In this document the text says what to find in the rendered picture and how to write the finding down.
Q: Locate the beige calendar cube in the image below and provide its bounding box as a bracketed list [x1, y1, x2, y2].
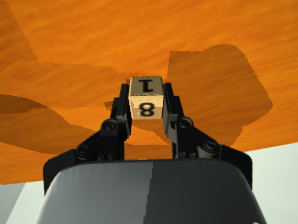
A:
[129, 77, 165, 120]

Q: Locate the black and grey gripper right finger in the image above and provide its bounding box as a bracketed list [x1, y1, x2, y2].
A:
[163, 82, 253, 189]

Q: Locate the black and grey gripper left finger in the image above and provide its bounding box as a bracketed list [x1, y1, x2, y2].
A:
[43, 84, 132, 197]

